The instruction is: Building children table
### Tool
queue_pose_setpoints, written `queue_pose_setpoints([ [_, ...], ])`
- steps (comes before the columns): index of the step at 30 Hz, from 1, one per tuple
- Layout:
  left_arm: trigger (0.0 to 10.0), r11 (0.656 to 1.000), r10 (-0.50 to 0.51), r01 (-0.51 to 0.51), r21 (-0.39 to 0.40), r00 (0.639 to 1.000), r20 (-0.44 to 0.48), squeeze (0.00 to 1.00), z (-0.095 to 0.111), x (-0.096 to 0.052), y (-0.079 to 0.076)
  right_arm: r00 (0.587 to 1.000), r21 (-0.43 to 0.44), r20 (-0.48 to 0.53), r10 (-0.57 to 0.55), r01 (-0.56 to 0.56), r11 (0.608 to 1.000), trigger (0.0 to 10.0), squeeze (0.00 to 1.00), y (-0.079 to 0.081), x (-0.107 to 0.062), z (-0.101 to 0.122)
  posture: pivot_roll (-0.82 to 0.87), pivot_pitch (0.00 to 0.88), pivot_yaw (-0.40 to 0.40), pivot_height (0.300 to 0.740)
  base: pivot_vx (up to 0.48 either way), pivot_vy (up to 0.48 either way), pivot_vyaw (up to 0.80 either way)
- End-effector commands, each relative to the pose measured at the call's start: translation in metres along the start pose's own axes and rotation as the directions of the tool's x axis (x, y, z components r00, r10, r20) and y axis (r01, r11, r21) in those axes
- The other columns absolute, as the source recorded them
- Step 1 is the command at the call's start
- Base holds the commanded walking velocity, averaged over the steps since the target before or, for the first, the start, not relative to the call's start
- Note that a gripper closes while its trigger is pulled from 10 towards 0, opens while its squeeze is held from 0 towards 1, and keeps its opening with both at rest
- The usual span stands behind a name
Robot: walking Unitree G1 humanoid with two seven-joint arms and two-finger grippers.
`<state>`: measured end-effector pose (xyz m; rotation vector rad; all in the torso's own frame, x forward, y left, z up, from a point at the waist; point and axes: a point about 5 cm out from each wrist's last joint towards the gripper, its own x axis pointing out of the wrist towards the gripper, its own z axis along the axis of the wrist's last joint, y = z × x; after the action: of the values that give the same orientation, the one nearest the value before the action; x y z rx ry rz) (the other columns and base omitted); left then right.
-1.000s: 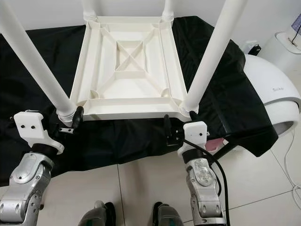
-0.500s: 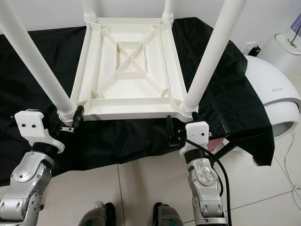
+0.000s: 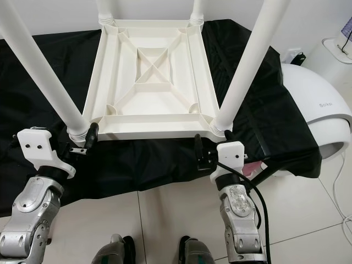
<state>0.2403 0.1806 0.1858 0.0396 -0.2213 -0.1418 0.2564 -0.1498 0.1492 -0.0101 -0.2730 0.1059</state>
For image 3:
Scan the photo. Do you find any white plastic table top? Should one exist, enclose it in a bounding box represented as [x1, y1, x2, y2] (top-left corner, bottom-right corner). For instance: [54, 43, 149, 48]
[82, 19, 221, 141]

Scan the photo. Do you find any white plastic table leg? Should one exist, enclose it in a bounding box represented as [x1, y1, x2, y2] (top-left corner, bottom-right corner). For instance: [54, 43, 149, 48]
[190, 0, 205, 25]
[0, 0, 90, 141]
[96, 0, 115, 25]
[209, 0, 291, 138]

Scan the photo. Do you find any pink object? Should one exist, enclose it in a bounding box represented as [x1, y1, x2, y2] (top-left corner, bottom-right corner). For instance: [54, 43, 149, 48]
[247, 161, 262, 174]

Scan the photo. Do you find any black metal table leg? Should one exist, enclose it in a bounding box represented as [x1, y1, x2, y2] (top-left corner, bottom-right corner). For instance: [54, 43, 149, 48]
[247, 162, 281, 188]

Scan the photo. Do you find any black tablecloth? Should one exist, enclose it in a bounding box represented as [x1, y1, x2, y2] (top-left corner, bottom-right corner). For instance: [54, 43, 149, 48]
[0, 19, 322, 218]

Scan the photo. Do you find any grey robot right leg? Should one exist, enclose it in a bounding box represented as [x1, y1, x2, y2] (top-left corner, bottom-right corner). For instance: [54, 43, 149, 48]
[179, 235, 218, 264]

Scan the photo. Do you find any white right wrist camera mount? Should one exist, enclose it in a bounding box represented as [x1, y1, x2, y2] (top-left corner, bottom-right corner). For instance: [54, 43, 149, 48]
[210, 141, 246, 185]

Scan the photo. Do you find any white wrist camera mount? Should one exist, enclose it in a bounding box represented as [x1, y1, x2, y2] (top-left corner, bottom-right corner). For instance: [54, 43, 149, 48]
[16, 126, 78, 179]
[210, 141, 246, 185]

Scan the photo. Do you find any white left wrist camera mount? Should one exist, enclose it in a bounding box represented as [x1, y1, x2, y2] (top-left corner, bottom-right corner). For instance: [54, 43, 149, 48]
[16, 126, 78, 179]

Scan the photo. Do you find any white floor cable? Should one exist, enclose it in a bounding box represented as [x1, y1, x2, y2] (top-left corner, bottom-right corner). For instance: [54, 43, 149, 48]
[330, 165, 352, 245]

